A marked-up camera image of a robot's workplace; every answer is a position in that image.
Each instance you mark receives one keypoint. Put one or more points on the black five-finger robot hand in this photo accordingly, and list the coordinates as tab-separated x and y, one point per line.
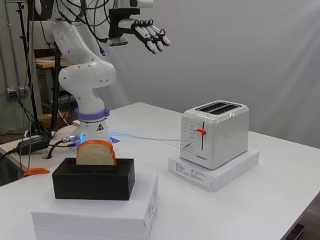
151	35

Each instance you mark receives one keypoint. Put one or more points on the red toaster lever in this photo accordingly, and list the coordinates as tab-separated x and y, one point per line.
200	131

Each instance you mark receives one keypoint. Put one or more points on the toy bread slice orange crust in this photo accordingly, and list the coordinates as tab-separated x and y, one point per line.
95	155

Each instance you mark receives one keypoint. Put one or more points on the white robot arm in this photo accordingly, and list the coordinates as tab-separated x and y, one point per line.
86	73

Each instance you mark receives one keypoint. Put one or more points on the wooden shelf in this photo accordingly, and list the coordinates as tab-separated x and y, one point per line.
50	62

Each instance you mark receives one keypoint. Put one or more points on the thick black stand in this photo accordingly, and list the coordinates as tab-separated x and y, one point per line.
56	93

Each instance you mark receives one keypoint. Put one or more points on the white steel toaster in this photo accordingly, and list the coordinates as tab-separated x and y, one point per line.
220	140

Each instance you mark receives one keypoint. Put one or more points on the thin black tripod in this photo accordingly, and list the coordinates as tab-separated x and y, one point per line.
29	66

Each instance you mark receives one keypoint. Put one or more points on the white flat box with print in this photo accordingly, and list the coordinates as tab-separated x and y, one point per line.
213	178

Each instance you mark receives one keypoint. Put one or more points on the black foam block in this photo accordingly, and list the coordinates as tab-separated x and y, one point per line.
93	183

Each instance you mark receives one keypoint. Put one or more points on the black power adapter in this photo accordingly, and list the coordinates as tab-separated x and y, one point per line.
33	144

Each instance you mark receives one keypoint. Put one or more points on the orange clamp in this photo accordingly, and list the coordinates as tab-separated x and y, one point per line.
36	171

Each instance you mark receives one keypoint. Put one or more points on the white flat box stand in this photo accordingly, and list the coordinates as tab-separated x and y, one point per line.
93	213
83	236

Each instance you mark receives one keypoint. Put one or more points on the grey wall outlet box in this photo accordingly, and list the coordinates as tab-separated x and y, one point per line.
18	91

